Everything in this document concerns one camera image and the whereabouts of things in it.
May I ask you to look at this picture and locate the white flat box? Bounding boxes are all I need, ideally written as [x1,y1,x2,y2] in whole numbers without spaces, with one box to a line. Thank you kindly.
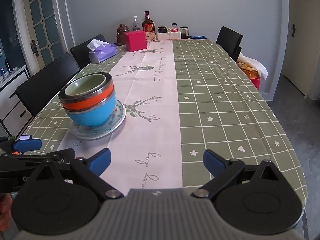
[157,31,181,41]

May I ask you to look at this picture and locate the brown liquor bottle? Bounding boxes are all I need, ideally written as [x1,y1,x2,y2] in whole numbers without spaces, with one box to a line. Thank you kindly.
[142,11,155,33]

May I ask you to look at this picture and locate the dark lidded jar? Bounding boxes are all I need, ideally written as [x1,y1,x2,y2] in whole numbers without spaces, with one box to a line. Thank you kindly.
[158,26,167,33]

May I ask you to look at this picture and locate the white painted ceramic plate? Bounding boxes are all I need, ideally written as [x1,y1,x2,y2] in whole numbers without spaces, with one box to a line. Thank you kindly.
[69,120,124,140]

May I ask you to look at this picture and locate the near left black chair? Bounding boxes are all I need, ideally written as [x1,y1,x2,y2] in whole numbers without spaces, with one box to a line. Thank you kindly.
[16,53,80,116]

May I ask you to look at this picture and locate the right black chair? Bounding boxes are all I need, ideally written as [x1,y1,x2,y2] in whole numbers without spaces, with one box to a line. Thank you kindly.
[216,26,243,62]

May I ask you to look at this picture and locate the white glass panel door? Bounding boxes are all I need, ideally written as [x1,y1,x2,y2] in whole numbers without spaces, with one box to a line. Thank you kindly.
[23,0,66,69]

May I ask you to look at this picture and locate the brown figurine jar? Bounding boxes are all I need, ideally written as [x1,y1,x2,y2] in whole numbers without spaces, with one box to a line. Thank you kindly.
[116,24,130,46]

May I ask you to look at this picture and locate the green ceramic bowl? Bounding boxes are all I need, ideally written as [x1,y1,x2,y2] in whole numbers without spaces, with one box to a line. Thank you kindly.
[64,74,107,98]

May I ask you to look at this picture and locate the orange steel bowl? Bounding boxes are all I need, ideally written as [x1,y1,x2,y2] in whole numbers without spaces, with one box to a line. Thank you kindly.
[59,73,114,111]

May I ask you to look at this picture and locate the white towel on stool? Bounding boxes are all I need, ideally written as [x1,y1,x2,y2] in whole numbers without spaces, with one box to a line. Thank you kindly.
[237,53,268,80]

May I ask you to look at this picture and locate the beige patterned small box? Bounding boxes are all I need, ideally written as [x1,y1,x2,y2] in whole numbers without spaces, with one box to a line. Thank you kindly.
[145,31,157,42]

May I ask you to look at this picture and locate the clear glass plate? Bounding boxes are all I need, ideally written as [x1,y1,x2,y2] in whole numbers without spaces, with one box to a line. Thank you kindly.
[69,99,126,140]

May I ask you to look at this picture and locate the dark glass jar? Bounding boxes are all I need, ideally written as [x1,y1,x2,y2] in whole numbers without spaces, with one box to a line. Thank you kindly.
[180,27,189,39]

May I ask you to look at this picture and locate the white drawer cabinet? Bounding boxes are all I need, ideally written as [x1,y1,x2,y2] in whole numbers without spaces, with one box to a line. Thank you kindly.
[0,65,33,138]

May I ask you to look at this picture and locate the purple tissue pack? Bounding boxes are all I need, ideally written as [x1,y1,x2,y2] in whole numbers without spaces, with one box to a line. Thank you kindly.
[87,38,117,63]

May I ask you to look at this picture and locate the blue flat packet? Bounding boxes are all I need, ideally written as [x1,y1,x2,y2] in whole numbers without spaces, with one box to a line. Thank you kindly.
[189,35,207,40]

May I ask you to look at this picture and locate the pink deer table runner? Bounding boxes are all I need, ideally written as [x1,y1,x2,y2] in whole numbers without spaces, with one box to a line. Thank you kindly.
[59,41,182,194]

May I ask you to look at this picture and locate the clear water bottle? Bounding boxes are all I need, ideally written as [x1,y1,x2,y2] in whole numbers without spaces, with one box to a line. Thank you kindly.
[132,16,141,31]

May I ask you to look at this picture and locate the cream right door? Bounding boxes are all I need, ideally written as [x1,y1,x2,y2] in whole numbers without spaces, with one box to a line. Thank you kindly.
[282,0,319,96]

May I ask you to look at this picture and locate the blue steel bowl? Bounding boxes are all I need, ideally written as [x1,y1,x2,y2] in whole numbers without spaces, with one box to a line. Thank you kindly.
[63,88,116,127]

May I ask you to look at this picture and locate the orange red stacked stools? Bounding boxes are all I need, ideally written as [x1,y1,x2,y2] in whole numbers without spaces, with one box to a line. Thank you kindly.
[241,67,260,90]

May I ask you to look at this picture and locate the pink square box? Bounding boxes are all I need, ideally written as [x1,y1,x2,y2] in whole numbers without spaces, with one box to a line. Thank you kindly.
[124,30,147,52]

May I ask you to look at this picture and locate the black chair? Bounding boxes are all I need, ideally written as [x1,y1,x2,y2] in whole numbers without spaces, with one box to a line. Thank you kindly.
[16,53,80,116]
[70,34,106,69]
[216,26,243,62]

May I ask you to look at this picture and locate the far left black chair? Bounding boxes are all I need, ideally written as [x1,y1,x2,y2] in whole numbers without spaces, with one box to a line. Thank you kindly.
[70,34,106,69]

